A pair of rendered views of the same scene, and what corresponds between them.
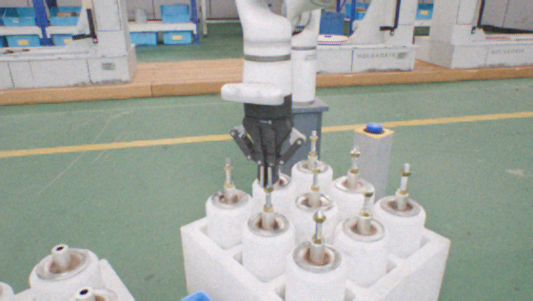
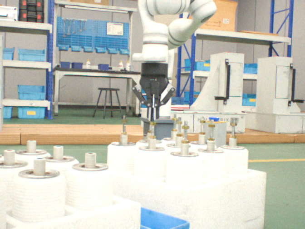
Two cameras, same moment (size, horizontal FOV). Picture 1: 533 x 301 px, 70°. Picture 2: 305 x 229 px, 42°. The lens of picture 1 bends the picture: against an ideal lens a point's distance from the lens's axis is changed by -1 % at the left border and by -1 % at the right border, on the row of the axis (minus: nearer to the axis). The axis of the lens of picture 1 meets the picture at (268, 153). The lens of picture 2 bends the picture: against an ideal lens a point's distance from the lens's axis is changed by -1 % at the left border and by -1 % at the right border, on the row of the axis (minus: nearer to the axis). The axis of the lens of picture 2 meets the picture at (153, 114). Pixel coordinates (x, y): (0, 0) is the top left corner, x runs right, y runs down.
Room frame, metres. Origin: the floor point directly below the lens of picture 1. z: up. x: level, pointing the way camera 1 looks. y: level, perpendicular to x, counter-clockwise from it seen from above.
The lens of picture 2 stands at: (-0.54, 0.13, 0.41)
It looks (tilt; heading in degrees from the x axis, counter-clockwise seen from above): 3 degrees down; 353
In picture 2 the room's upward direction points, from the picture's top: 2 degrees clockwise
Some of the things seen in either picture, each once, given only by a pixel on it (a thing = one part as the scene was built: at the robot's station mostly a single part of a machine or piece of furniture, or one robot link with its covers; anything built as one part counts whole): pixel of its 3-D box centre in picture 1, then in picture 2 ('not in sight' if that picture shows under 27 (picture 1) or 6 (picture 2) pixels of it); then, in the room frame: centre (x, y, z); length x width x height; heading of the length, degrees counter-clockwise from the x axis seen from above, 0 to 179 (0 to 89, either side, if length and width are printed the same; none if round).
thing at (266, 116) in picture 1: (267, 116); (154, 77); (0.58, 0.00, 0.45); 0.08 x 0.08 x 0.09
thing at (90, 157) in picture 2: not in sight; (90, 161); (0.29, 0.16, 0.26); 0.02 x 0.02 x 0.03
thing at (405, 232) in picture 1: (393, 245); (231, 177); (0.64, -0.25, 0.16); 0.10 x 0.10 x 0.18
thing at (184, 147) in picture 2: (317, 250); (184, 149); (0.49, -0.08, 0.26); 0.02 x 0.02 x 0.03
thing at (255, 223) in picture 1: (267, 224); (151, 149); (0.58, 0.00, 0.25); 0.08 x 0.08 x 0.01
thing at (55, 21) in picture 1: (69, 15); not in sight; (5.11, 2.51, 0.36); 0.50 x 0.38 x 0.21; 12
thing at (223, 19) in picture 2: not in sight; (210, 17); (6.02, -1.52, 1.70); 0.72 x 0.58 x 0.50; 106
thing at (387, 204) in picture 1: (400, 206); (232, 147); (0.64, -0.25, 0.25); 0.08 x 0.08 x 0.01
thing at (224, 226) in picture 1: (231, 237); (122, 174); (0.67, 0.08, 0.16); 0.10 x 0.10 x 0.18
